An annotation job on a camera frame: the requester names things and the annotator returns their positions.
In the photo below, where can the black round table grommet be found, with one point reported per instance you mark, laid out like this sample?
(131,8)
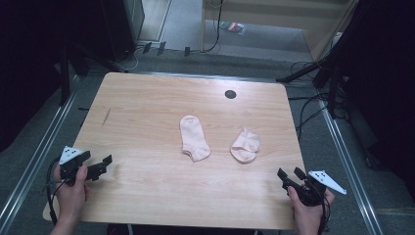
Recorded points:
(230,94)

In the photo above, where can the light wooden shelf unit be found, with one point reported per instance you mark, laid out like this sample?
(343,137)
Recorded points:
(277,19)

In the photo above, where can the black metal stand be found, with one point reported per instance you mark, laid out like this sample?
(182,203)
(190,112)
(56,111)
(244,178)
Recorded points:
(332,75)
(64,75)

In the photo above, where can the metal floor rail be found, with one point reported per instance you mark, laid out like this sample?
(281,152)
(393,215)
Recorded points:
(36,153)
(349,169)

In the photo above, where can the dark computer tower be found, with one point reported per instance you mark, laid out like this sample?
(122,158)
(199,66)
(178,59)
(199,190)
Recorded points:
(122,26)

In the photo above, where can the person's dark clothing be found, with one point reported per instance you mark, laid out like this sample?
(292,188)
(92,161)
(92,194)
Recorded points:
(182,230)

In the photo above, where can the crumpled pink ankle sock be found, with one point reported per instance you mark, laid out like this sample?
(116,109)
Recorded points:
(245,147)

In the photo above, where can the person's right hand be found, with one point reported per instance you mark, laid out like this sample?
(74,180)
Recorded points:
(308,218)

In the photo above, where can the black power plug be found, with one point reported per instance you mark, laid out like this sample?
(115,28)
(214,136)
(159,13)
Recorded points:
(147,47)
(187,51)
(161,48)

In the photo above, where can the person's left hand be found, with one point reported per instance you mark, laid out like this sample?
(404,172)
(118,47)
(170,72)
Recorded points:
(72,199)

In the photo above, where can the flat pink ankle sock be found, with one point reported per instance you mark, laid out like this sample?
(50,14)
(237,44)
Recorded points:
(194,137)

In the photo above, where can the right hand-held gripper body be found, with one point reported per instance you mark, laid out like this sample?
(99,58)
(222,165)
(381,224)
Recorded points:
(313,194)

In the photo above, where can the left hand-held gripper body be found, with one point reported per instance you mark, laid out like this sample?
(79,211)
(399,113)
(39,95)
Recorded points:
(70,163)

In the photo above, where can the colourful plastic packet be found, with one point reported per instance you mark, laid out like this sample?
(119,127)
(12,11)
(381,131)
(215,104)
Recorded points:
(232,27)

